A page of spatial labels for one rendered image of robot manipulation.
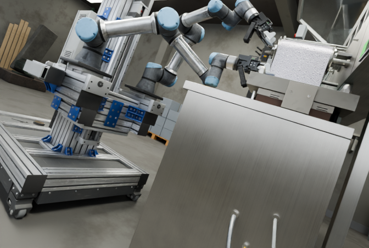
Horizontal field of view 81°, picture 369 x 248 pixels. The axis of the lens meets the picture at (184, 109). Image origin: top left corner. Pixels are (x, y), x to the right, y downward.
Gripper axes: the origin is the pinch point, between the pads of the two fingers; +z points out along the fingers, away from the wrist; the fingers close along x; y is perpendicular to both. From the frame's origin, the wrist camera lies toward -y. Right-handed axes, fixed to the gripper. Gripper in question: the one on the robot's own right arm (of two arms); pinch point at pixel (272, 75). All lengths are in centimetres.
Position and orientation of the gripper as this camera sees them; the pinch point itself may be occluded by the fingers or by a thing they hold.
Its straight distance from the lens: 120.5
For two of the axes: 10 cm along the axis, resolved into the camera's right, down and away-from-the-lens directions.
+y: 3.5, -9.4, 0.3
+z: 8.5, 3.0, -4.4
